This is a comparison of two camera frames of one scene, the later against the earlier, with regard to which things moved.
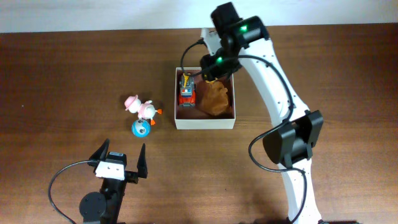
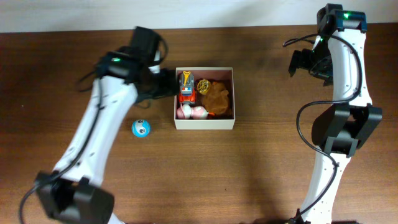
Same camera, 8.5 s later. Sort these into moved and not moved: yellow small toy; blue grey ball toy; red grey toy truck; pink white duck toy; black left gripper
Moved: yellow small toy; pink white duck toy; black left gripper
Not moved: red grey toy truck; blue grey ball toy
